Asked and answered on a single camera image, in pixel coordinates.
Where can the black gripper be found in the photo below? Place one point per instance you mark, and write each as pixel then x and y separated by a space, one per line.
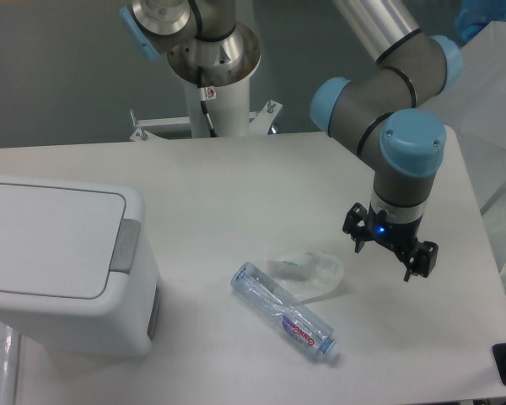
pixel 419 258

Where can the white trash can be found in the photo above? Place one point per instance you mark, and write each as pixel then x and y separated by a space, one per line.
pixel 77 272

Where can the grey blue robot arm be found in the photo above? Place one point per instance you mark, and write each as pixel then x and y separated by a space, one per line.
pixel 378 120

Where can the crumpled clear plastic wrapper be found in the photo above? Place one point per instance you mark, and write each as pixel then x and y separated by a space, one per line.
pixel 307 275

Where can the clear plastic water bottle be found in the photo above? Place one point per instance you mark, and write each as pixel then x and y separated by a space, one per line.
pixel 301 325

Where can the translucent plastic cover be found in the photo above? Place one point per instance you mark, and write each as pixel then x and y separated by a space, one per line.
pixel 477 111

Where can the blue water jug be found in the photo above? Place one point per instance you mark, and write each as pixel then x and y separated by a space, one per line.
pixel 474 15

